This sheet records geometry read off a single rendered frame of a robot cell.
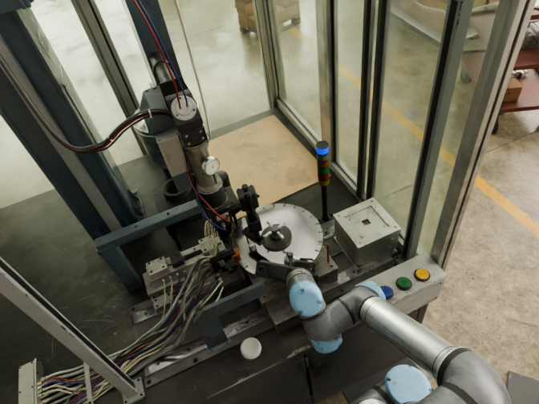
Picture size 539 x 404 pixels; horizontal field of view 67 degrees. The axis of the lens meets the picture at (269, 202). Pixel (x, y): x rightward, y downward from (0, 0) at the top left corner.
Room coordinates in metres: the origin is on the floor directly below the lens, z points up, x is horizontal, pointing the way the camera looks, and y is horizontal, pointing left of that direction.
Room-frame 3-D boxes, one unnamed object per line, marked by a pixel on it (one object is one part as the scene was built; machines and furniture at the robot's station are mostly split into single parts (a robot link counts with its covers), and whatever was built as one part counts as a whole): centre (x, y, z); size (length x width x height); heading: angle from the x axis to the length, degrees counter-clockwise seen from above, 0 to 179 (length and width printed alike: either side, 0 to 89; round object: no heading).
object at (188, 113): (0.99, 0.20, 1.45); 0.35 x 0.07 x 0.28; 16
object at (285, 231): (0.90, 0.00, 0.96); 0.11 x 0.11 x 0.03
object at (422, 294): (0.66, -0.37, 0.82); 0.28 x 0.11 x 0.15; 106
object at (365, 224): (0.93, -0.34, 0.82); 0.18 x 0.18 x 0.15; 16
